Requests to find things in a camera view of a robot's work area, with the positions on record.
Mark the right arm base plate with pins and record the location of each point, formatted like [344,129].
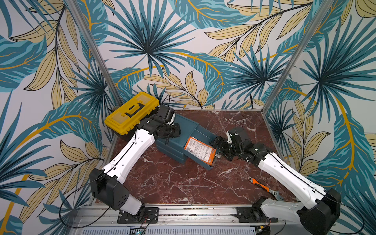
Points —
[253,215]

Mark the right aluminium corner post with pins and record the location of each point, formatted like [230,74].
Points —
[322,10]

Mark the orange white seed bag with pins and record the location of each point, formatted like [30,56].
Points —
[200,150]

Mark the aluminium corner post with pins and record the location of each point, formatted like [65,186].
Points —
[92,45]
[322,10]

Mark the aluminium front rail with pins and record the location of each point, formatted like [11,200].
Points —
[179,219]

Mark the teal top drawer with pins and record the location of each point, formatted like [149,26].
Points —
[205,136]

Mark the teal three-drawer cabinet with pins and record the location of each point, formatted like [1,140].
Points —
[175,148]

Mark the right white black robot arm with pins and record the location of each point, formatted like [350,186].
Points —
[317,209]

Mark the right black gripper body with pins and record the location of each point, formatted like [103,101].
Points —
[224,147]

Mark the left aluminium corner post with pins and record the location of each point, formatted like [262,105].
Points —
[92,45]

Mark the yellow black toolbox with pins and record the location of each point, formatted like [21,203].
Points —
[130,114]

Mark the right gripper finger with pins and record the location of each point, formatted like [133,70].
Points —
[218,151]
[219,141]

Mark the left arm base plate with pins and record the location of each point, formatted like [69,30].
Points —
[147,215]

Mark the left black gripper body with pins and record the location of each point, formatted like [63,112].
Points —
[172,131]

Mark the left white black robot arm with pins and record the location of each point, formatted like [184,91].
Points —
[107,184]

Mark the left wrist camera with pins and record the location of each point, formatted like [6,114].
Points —
[165,114]

